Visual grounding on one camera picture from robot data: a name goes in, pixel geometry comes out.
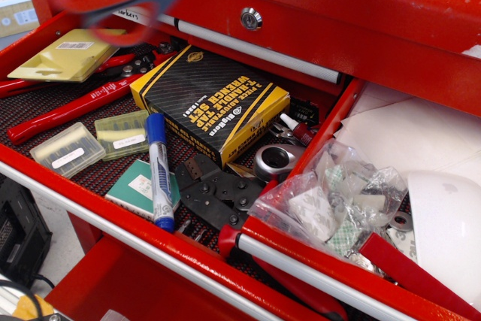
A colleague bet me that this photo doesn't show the silver drawer lock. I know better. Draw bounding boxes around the silver drawer lock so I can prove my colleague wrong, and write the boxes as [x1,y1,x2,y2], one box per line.
[240,7,263,31]

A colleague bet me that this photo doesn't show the left open red drawer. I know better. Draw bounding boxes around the left open red drawer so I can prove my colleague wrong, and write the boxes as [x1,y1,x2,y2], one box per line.
[1,12,350,320]

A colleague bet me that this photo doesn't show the open red drawer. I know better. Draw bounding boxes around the open red drawer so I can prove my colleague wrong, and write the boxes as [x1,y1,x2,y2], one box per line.
[237,79,480,320]
[1,12,350,320]

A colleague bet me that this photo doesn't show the right open red drawer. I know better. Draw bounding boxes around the right open red drawer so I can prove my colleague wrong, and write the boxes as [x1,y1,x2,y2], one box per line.
[237,79,480,320]

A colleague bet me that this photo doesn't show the white markers label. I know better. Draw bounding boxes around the white markers label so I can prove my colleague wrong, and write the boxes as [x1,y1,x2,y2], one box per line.
[112,6,150,26]

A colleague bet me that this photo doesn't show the black yellow tap wrench box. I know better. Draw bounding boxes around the black yellow tap wrench box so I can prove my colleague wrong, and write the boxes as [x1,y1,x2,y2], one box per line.
[130,45,290,167]

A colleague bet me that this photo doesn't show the red threadlocker bottle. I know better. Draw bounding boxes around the red threadlocker bottle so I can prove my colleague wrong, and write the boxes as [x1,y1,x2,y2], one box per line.
[280,113,316,147]

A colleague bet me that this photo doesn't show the blue white marker pen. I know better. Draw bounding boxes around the blue white marker pen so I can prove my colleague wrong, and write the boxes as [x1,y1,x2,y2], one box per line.
[145,114,174,232]

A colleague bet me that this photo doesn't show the red tool chest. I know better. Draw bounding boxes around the red tool chest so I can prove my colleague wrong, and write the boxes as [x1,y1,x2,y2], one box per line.
[18,0,481,321]

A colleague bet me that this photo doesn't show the silver grey tape measure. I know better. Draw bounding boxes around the silver grey tape measure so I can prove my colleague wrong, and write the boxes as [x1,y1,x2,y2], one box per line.
[253,144,305,182]

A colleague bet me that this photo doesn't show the yellow flat plastic case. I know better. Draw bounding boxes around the yellow flat plastic case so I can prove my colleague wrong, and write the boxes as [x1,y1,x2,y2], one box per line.
[8,29,119,83]

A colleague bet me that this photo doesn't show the green clear bit case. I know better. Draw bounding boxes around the green clear bit case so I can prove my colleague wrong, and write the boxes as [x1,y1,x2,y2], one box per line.
[94,110,149,162]

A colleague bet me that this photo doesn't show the cardboard box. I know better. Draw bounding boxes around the cardboard box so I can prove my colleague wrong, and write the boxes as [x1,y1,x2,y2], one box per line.
[0,0,39,38]

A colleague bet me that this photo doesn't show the green white small box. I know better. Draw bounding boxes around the green white small box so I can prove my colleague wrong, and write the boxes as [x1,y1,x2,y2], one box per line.
[104,159,182,223]

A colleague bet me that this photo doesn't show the clear drill bit case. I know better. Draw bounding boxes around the clear drill bit case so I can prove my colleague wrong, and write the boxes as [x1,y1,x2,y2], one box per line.
[30,122,106,178]

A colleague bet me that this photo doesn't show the clear bag of adhesive mounts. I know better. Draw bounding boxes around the clear bag of adhesive mounts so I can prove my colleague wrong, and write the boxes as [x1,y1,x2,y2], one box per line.
[248,139,407,273]

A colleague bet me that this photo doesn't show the steel washer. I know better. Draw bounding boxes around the steel washer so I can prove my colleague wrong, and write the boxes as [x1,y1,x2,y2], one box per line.
[389,211,413,232]

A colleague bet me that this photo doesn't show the white apple mouse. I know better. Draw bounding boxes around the white apple mouse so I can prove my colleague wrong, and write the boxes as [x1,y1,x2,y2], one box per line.
[407,171,480,310]

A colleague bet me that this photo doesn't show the black electronic device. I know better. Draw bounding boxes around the black electronic device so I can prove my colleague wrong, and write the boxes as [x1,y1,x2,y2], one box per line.
[1,175,52,287]

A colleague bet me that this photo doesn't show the yellow sponge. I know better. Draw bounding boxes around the yellow sponge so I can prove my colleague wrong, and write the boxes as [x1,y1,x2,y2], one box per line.
[12,295,55,320]

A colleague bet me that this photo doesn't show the red handled crimping pliers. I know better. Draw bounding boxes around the red handled crimping pliers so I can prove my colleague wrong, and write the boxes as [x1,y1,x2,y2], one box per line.
[7,42,175,144]

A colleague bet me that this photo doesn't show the black crimping tool red handles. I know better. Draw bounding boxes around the black crimping tool red handles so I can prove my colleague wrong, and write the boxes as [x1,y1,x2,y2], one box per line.
[175,154,348,320]

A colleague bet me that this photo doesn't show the black cable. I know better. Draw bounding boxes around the black cable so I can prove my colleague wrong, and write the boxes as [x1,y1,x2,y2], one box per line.
[0,274,56,321]

